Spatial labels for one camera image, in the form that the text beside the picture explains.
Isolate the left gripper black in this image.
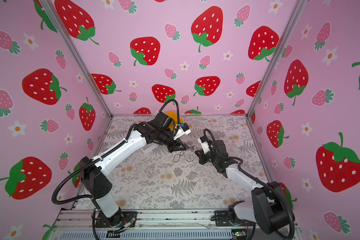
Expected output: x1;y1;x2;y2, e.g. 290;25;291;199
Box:
157;131;188;153

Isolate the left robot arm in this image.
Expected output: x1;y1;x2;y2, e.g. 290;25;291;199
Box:
52;110;191;227

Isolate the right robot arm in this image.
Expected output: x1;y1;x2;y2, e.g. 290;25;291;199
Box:
195;129;295;240

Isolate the white plastic bin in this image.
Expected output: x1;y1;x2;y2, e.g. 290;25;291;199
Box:
141;144;158;155

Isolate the yellow plastic bin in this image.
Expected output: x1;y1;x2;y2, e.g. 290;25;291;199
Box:
166;111;178;122

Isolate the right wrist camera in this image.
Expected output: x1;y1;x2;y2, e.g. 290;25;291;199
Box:
198;137;211;155

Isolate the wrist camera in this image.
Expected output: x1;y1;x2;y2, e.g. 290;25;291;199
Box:
174;123;191;140
198;137;211;155

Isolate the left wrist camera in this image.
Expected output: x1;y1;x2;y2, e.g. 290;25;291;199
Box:
174;123;191;140

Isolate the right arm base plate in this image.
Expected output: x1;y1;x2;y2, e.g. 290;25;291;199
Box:
210;210;254;227

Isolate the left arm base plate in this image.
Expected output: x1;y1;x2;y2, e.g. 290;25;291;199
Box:
95;211;138;229

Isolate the aluminium frame rail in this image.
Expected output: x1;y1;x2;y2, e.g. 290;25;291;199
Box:
49;208;302;240

